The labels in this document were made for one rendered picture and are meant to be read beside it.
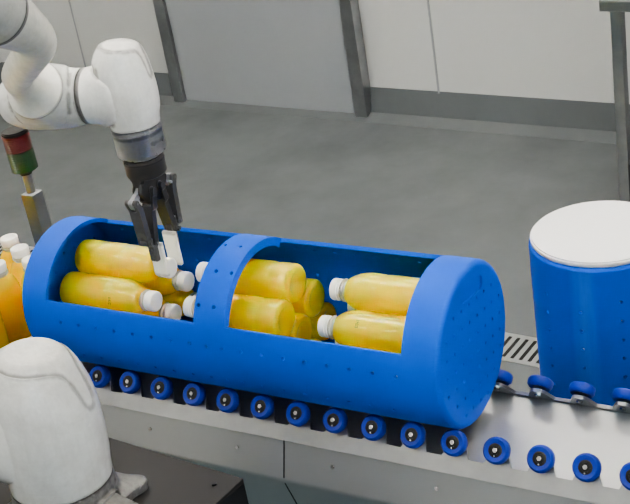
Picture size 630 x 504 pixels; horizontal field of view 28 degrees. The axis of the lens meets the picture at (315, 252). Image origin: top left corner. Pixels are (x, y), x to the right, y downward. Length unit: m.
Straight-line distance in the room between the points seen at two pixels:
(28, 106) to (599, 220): 1.15
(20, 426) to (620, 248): 1.23
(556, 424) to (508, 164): 3.39
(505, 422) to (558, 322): 0.40
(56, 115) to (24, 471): 0.69
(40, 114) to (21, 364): 0.58
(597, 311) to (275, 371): 0.68
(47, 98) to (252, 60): 4.32
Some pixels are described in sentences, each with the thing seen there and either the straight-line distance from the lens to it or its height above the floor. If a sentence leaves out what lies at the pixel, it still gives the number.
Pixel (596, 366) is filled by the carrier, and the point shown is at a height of 0.81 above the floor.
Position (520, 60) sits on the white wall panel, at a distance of 5.75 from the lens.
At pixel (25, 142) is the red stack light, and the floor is 1.23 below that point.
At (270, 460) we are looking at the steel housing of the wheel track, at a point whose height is 0.87.
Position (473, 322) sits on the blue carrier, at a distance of 2.09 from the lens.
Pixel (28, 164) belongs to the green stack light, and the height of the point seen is 1.18.
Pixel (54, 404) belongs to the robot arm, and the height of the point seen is 1.29.
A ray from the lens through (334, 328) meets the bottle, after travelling 2.12.
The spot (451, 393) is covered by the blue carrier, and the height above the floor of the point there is 1.06.
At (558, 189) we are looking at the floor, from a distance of 5.22.
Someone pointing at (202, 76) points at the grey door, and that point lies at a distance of 6.75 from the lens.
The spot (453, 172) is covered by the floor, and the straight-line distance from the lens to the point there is 5.48.
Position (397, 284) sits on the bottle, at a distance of 2.10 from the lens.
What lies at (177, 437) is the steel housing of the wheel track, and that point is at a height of 0.87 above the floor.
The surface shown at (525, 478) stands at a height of 0.93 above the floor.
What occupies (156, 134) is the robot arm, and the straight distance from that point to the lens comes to 2.25.
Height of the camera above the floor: 2.19
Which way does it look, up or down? 26 degrees down
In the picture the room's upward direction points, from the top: 10 degrees counter-clockwise
